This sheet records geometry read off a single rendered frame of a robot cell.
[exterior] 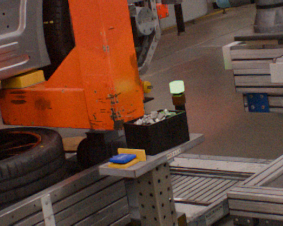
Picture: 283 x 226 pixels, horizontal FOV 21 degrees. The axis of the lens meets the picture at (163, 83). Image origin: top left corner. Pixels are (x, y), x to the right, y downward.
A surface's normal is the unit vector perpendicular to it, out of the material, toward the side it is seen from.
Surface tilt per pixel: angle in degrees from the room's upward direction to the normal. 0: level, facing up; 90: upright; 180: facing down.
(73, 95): 90
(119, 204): 90
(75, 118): 90
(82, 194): 90
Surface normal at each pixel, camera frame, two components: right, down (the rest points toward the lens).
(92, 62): -0.60, 0.24
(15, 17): 0.79, 0.00
